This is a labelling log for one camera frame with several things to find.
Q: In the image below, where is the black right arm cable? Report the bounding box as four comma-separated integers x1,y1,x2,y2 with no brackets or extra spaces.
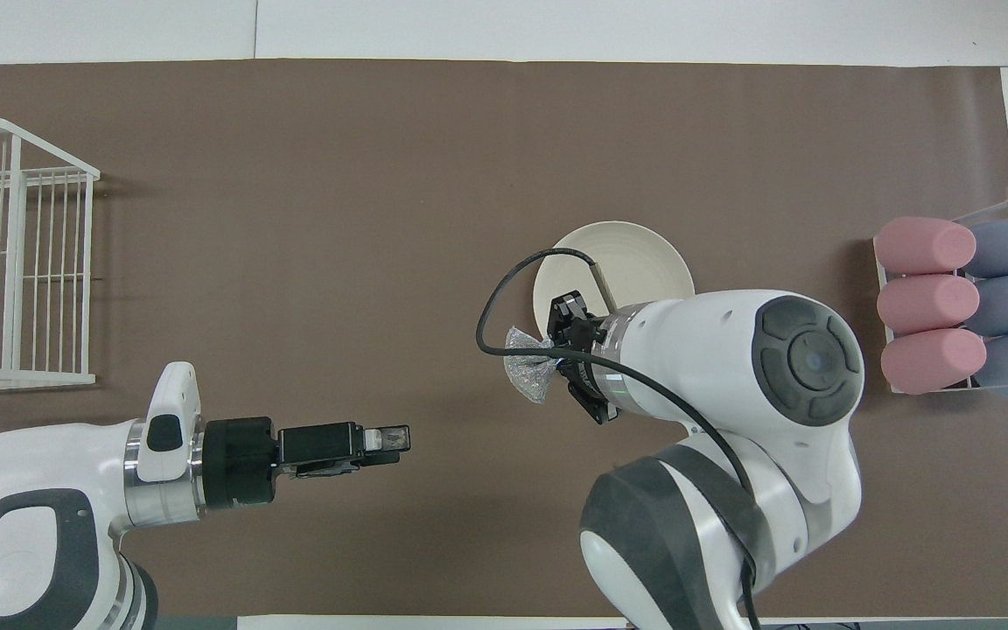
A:
476,248,763,630

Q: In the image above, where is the white wire dish rack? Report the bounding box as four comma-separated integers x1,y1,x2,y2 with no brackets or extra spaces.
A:
0,117,101,392

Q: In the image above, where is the cream round plate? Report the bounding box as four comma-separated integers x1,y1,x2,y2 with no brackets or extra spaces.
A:
533,220,696,340

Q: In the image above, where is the brown table mat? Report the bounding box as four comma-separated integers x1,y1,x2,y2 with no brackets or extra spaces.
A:
0,59,1008,618

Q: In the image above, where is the pink plastic cup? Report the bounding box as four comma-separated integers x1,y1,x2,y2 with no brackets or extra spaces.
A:
880,329,988,395
877,274,981,335
874,217,977,275

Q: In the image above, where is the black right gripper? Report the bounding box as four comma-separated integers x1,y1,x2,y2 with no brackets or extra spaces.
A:
548,291,617,425

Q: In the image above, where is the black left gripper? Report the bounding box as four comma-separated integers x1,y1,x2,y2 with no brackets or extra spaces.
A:
205,418,411,510

